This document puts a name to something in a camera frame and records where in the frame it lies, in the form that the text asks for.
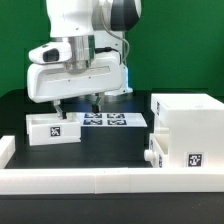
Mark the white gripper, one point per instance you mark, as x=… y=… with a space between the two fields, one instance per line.
x=53 y=82

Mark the white drawer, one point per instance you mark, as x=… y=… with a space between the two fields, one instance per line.
x=157 y=153
x=46 y=129

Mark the white drawer cabinet box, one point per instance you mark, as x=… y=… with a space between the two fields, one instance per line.
x=194 y=124

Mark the white front drawer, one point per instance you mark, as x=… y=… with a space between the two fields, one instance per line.
x=157 y=153

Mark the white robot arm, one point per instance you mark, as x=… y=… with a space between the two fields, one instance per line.
x=70 y=65

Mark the white sheet with markers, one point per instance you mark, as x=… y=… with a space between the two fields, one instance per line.
x=112 y=119

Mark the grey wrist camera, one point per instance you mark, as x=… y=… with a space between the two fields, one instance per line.
x=52 y=52

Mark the white fence frame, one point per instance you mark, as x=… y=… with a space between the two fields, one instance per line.
x=102 y=180

